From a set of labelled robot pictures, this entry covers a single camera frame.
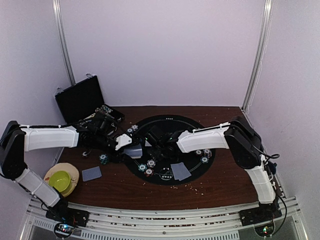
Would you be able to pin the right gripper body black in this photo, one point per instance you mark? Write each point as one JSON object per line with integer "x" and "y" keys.
{"x": 161, "y": 154}

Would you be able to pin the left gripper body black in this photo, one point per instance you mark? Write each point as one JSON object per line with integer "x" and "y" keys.
{"x": 101, "y": 141}

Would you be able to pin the white blue chip stack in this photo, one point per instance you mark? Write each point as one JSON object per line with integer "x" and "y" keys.
{"x": 151, "y": 163}

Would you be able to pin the card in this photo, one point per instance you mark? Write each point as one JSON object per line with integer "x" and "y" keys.
{"x": 184, "y": 173}
{"x": 175, "y": 171}

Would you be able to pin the clear dealer button disc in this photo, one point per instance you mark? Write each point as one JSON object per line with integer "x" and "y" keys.
{"x": 165, "y": 174}

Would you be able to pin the playing card deck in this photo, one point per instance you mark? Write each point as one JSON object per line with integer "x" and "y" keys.
{"x": 135, "y": 152}

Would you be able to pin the green fifty chip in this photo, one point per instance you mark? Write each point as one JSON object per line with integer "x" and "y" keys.
{"x": 142, "y": 167}

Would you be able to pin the blue ten chip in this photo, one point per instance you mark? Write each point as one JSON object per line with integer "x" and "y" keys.
{"x": 134, "y": 127}

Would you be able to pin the blue green chip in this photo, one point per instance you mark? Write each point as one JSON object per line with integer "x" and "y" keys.
{"x": 204, "y": 160}

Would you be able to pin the blue ten chips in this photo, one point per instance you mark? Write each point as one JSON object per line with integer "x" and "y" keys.
{"x": 207, "y": 153}

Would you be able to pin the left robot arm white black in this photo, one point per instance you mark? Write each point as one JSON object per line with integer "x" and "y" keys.
{"x": 18, "y": 139}

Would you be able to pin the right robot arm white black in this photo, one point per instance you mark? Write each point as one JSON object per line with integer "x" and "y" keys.
{"x": 237, "y": 136}

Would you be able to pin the round black poker mat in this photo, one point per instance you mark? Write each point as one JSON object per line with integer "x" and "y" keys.
{"x": 162, "y": 162}

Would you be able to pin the green chip stack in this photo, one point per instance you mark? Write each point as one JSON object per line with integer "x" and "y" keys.
{"x": 104, "y": 159}

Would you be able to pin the black poker chip case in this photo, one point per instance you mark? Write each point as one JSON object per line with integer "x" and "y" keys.
{"x": 81, "y": 100}

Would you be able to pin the beige plate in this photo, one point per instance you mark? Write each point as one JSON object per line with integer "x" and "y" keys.
{"x": 73, "y": 172}

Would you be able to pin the green plastic bowl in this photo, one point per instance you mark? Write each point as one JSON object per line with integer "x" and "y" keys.
{"x": 60, "y": 180}

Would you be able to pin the dark blue mug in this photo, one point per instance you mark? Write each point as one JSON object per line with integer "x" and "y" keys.
{"x": 272, "y": 166}

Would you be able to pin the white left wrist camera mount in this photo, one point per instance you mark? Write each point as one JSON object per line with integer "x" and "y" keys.
{"x": 122, "y": 141}

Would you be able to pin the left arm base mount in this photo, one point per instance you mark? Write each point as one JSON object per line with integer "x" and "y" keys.
{"x": 68, "y": 219}

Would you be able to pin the aluminium front rail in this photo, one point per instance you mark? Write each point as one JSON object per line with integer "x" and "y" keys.
{"x": 219, "y": 223}

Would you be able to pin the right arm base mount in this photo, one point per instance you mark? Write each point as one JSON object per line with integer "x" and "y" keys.
{"x": 261, "y": 218}

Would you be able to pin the right aluminium frame post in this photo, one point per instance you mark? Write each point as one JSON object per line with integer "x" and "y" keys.
{"x": 261, "y": 47}

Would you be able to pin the aluminium frame post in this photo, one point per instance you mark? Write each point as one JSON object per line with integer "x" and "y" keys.
{"x": 261, "y": 47}
{"x": 63, "y": 42}

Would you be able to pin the left aluminium frame post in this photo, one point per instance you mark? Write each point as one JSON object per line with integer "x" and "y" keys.
{"x": 63, "y": 42}

